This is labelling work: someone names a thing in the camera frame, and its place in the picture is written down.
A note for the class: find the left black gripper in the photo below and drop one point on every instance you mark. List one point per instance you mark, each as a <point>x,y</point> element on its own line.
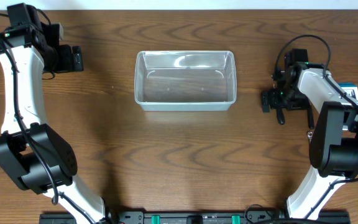
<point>74,58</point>

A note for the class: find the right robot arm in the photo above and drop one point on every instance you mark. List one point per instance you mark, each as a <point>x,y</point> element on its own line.
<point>333,119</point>

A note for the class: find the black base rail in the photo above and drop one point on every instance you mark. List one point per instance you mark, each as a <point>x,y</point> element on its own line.
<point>251,216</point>

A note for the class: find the small steel hammer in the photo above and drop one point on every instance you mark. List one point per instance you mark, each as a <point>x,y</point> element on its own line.
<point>310,118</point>

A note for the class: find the blue white cardboard box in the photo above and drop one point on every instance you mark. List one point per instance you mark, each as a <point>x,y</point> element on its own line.
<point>350,88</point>

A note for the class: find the silver combination wrench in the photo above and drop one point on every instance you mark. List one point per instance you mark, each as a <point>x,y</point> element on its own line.
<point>309,135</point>

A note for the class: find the clear plastic storage box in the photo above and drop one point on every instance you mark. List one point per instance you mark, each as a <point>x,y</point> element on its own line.
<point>185,80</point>

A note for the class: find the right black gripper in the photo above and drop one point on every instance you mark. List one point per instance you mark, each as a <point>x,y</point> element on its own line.
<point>276,101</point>

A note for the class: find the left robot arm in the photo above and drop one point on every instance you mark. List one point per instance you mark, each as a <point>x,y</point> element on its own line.
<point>32,154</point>

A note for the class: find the black yellow screwdriver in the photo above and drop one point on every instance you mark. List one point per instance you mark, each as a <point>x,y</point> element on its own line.
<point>280,116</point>

